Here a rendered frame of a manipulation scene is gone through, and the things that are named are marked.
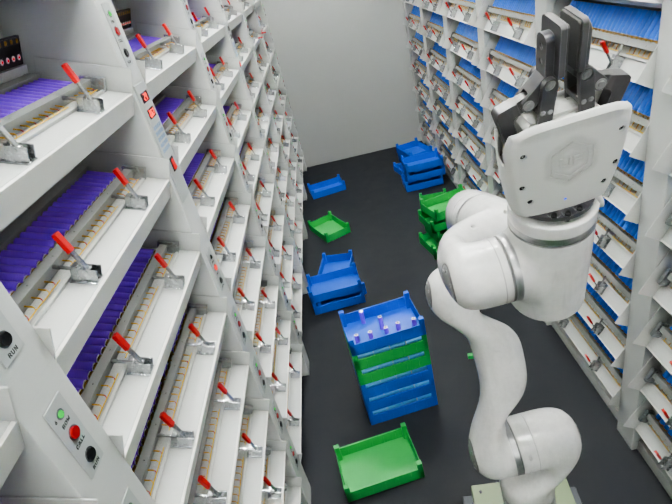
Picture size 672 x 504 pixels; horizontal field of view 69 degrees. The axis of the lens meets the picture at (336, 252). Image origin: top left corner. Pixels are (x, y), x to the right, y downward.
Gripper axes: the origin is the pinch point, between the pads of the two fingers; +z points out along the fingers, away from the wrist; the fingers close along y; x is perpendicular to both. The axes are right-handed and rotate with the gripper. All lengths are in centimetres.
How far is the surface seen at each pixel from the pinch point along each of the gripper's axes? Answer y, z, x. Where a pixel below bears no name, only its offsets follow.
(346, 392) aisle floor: 49, -183, 82
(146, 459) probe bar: 69, -60, 8
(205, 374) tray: 64, -70, 31
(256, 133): 59, -103, 192
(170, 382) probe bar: 69, -64, 27
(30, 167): 59, -8, 25
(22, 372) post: 60, -19, 0
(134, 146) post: 63, -29, 66
